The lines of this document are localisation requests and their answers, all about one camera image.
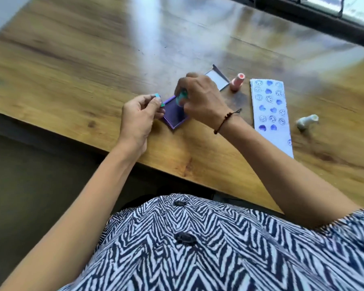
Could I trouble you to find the person's left hand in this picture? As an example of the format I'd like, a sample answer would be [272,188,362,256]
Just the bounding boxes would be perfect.
[121,94,166,156]

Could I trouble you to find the dark window frame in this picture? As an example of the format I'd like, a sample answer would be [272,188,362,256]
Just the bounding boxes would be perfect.
[223,0,364,51]

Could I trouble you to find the white stamp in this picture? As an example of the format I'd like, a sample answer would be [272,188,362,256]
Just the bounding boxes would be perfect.
[296,114,319,131]

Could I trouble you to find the zebra patterned shirt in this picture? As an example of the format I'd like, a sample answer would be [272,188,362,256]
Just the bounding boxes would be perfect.
[58,193,364,291]

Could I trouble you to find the ink pad lid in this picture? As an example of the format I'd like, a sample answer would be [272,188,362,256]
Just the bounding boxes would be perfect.
[204,64,230,92]

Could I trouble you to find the white paper strip, blue prints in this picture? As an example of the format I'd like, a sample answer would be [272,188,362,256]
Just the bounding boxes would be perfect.
[250,78,294,159]

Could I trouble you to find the person's left forearm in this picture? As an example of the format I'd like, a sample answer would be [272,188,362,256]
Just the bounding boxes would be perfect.
[0,142,148,291]

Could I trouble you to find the person's right hand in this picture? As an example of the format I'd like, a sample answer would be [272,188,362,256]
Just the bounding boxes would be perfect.
[174,73,235,131]

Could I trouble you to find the purple ink pad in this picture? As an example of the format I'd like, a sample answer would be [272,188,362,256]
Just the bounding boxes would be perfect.
[160,95,190,130]

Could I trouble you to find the person's right forearm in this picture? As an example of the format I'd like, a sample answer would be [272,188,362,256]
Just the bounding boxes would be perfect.
[220,115,362,230]

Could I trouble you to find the pink stamp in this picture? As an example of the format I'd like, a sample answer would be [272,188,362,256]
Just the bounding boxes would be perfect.
[229,73,246,92]

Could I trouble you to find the dark beaded bracelet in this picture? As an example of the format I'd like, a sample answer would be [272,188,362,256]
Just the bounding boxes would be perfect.
[213,108,243,135]

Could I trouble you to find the teal stamp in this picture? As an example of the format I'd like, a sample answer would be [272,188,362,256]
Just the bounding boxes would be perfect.
[175,89,189,106]

